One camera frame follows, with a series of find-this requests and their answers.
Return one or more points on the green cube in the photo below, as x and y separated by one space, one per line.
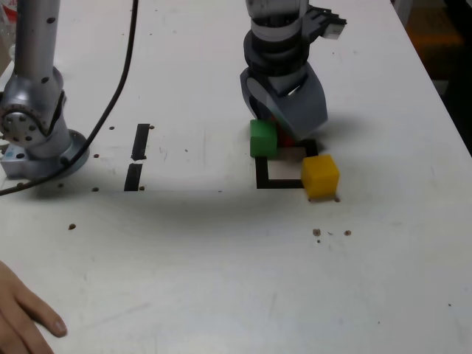
262 142

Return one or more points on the gripper camera with black mount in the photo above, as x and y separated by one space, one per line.
333 31

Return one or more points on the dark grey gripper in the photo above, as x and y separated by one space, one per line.
289 81

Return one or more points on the black tape square outline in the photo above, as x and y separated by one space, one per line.
262 177

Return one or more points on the black tape strip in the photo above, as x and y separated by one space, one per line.
142 140

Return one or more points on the person's hand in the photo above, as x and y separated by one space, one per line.
18 321

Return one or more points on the red cube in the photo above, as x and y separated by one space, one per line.
284 142

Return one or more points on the yellow cube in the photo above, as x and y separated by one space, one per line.
319 177

